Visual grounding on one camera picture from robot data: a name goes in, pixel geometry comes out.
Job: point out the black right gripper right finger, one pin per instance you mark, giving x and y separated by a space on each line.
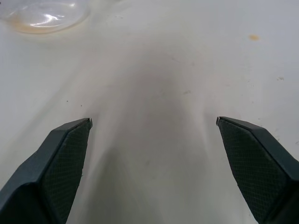
257 168

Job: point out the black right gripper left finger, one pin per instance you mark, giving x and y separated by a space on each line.
51 168

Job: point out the clear glass bowl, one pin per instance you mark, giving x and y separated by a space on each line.
44 14

